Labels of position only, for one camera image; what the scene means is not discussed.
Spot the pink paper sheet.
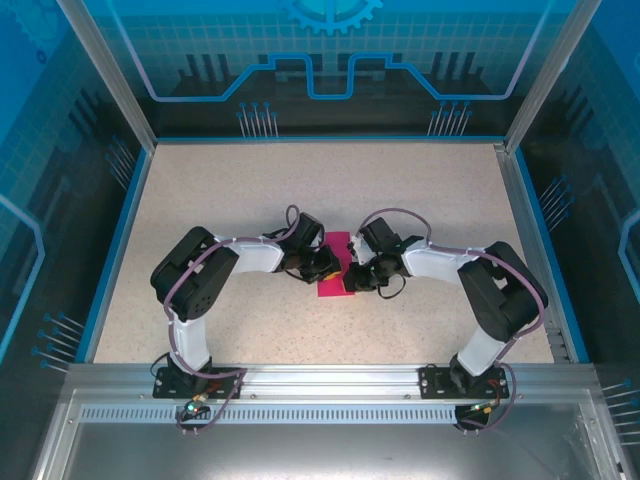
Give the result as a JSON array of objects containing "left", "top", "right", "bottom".
[{"left": 315, "top": 230, "right": 358, "bottom": 300}]

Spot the grey metal tray panel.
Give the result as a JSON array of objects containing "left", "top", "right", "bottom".
[{"left": 29, "top": 388, "right": 629, "bottom": 480}]

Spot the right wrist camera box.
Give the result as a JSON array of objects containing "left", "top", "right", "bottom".
[{"left": 348, "top": 233, "right": 370, "bottom": 265}]

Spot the aluminium mounting rail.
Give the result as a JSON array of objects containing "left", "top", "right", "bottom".
[{"left": 67, "top": 362, "right": 599, "bottom": 401}]

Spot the blue table border frame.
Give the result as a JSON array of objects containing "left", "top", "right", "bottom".
[{"left": 82, "top": 133, "right": 592, "bottom": 365}]

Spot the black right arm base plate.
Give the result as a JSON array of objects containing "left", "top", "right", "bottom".
[{"left": 418, "top": 364, "right": 511, "bottom": 400}]

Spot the slotted grey cable duct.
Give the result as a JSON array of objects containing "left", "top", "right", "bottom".
[{"left": 78, "top": 405, "right": 584, "bottom": 425}]

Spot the aluminium side rail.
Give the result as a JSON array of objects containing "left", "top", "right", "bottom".
[{"left": 492, "top": 142, "right": 574, "bottom": 364}]

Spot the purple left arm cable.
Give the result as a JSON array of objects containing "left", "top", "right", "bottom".
[{"left": 162, "top": 203, "right": 301, "bottom": 437}]

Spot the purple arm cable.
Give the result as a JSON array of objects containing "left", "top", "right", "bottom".
[
  {"left": 357, "top": 208, "right": 549, "bottom": 434},
  {"left": 162, "top": 203, "right": 301, "bottom": 437}
]

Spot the cable connector with green light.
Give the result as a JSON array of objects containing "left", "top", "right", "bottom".
[
  {"left": 180, "top": 393, "right": 210, "bottom": 420},
  {"left": 467, "top": 398, "right": 501, "bottom": 417}
]

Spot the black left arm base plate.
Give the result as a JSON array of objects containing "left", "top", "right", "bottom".
[{"left": 152, "top": 366, "right": 245, "bottom": 400}]

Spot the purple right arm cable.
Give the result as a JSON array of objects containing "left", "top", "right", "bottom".
[{"left": 357, "top": 208, "right": 549, "bottom": 434}]

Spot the aluminium frame post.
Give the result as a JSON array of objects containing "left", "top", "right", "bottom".
[
  {"left": 502, "top": 0, "right": 605, "bottom": 154},
  {"left": 55, "top": 0, "right": 159, "bottom": 151}
]

